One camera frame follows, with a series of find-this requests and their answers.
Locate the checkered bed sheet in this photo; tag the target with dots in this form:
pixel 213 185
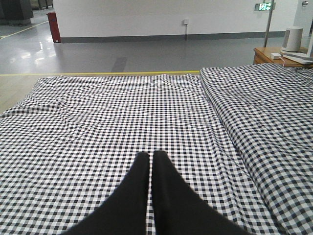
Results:
pixel 70 142

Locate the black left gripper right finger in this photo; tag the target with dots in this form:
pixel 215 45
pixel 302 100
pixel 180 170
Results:
pixel 178 210

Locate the wooden nightstand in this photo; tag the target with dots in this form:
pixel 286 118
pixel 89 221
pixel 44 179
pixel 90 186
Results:
pixel 262 55

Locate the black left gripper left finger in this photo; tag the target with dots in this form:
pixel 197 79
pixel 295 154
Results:
pixel 124 212

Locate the green exit sign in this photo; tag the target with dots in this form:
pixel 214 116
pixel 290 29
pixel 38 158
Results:
pixel 264 6

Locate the checkered quilt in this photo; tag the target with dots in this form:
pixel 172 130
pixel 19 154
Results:
pixel 267 111

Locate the white cylindrical lamp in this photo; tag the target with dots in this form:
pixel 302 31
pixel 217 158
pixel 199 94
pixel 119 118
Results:
pixel 292 40

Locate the white flat stand base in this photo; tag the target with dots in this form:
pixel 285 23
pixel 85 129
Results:
pixel 298 57

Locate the metal pole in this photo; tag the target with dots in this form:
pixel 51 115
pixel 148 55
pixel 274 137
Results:
pixel 267 29

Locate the red fire cabinet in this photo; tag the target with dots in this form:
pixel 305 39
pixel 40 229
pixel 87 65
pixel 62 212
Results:
pixel 52 19

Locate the white phone charger block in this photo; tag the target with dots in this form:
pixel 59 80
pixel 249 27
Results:
pixel 275 56

